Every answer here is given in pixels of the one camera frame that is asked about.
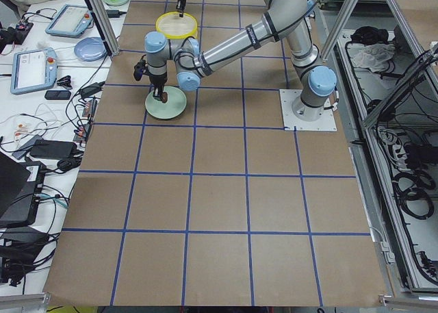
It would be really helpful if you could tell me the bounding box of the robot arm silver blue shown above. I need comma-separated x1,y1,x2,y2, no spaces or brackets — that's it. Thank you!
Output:
133,0,337,116

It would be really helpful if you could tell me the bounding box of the light green plate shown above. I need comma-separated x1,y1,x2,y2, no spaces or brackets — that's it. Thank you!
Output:
145,86,187,120

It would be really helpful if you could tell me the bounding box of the black power adapter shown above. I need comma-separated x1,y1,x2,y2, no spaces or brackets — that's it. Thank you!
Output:
106,10,120,18

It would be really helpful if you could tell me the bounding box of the blue plate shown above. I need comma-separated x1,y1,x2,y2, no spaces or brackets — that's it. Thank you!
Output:
74,37,107,62

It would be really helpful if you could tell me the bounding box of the far teach pendant tablet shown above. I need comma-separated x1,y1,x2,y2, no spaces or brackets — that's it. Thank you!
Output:
45,4,92,38

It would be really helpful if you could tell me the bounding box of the teach pendant tablet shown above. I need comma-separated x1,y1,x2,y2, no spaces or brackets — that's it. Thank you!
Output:
45,4,92,38
10,47,57,95

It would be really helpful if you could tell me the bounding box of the near teach pendant tablet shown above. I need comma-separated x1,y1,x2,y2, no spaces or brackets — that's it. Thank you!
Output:
10,47,57,95

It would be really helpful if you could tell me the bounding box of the aluminium frame post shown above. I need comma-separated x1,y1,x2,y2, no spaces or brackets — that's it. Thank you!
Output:
84,0,120,58

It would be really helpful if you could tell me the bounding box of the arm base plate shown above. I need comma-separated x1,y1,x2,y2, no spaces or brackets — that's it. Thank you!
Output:
279,89,337,132

